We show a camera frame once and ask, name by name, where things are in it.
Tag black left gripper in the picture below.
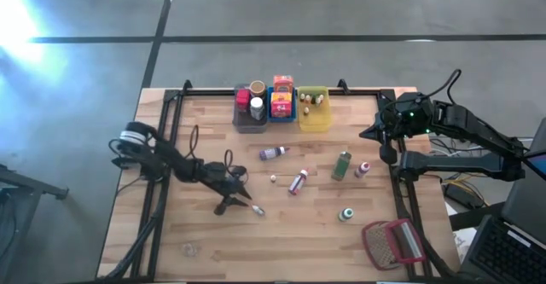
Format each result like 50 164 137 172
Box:
204 162 253 216

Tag gold-lidded spice jar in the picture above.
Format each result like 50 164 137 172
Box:
248 79 268 99

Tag white paper sheet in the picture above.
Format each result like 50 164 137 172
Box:
451 228 477 255

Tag red cereal box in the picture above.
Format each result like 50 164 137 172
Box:
270 98 294 119

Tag dark grey laptop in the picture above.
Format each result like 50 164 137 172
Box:
458 117 546 284

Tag yellow plastic bin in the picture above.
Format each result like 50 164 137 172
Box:
298 85 333 134

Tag yellow cable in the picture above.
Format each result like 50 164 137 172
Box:
443 172 513 189

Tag purple bottle with white label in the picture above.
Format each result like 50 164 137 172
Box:
258 146 291 162

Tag green spice bottle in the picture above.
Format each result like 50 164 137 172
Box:
331 149 352 183

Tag black metal stand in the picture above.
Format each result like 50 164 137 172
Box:
0 162 69 276

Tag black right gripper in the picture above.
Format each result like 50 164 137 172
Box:
359 94 434 165

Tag black power brick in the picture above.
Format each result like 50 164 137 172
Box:
443 182 483 211

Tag grey plastic bin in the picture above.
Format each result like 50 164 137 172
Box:
232 82 269 135

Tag blue plastic basket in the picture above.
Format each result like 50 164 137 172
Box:
267 85 299 124

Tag red-lidded patterned container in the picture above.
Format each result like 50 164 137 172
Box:
235 88 252 113

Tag white-lidded spice jar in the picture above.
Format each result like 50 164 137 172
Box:
249 96 266 122

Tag orange Mini Wheats cereal box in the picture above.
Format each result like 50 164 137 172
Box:
273 74 295 94

